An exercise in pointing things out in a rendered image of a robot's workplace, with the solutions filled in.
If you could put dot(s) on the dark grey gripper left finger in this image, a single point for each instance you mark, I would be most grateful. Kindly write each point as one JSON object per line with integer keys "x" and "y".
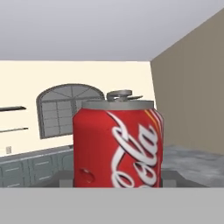
{"x": 62, "y": 180}

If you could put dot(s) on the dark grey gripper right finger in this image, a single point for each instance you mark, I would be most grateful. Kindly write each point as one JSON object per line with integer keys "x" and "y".
{"x": 172, "y": 179}

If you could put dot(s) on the red soda can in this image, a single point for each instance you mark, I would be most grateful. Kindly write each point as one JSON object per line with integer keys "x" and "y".
{"x": 96, "y": 145}

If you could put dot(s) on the grey base cupboards run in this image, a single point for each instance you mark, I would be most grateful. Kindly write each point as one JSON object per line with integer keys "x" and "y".
{"x": 32, "y": 167}

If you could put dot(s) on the grey arched window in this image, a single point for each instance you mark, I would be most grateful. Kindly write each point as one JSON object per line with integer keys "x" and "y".
{"x": 58, "y": 113}

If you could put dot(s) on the white wall outlet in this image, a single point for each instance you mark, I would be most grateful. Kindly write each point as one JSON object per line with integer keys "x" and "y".
{"x": 8, "y": 149}

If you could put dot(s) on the dark wall shelf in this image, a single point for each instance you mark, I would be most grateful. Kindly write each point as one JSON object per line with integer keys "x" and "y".
{"x": 13, "y": 129}
{"x": 11, "y": 108}

